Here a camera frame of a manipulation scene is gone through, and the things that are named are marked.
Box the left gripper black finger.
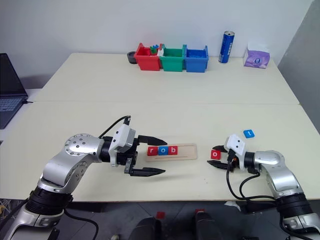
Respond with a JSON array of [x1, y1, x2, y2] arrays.
[[137, 134, 164, 146], [129, 167, 167, 178]]

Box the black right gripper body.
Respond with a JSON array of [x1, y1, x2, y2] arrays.
[[224, 148, 243, 174]]

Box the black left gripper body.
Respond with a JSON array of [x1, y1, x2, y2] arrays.
[[115, 136, 140, 175]]

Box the wooden letter tray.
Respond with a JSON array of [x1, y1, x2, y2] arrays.
[[144, 142, 199, 162]]

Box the white crumpled paper scrap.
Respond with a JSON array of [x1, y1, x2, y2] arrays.
[[223, 200, 242, 212]]

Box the dark rounded shape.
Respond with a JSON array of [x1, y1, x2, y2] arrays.
[[136, 216, 164, 240], [193, 211, 226, 240]]

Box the red plastic bin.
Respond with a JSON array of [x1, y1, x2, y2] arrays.
[[134, 42, 162, 72]]

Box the green plastic bin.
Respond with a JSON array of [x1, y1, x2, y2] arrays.
[[159, 44, 187, 73]]

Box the black round bowl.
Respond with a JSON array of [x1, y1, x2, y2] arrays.
[[126, 51, 139, 65]]

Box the blue plastic bin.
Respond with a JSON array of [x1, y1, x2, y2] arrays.
[[184, 44, 210, 74]]

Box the purple tissue box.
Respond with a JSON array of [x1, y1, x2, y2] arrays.
[[243, 42, 272, 69]]

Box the tall blue drink can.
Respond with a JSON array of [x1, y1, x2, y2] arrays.
[[218, 30, 236, 65]]

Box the white side table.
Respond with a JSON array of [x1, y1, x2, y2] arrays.
[[0, 87, 45, 146]]

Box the dark grey laptop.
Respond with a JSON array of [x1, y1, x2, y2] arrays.
[[0, 52, 29, 130]]

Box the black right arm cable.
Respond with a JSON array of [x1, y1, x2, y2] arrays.
[[225, 154, 277, 201]]

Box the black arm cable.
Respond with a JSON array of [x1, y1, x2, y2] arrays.
[[225, 154, 277, 201], [63, 115, 132, 240]]

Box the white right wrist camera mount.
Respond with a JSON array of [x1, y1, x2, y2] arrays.
[[223, 134, 248, 171]]

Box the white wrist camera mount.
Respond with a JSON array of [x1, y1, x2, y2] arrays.
[[223, 134, 248, 171], [109, 123, 137, 168]]

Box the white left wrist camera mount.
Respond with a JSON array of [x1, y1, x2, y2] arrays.
[[109, 123, 137, 168]]

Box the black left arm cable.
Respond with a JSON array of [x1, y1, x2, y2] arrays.
[[63, 115, 132, 240]]

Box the white floor cables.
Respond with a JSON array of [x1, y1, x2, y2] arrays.
[[0, 198, 14, 221]]

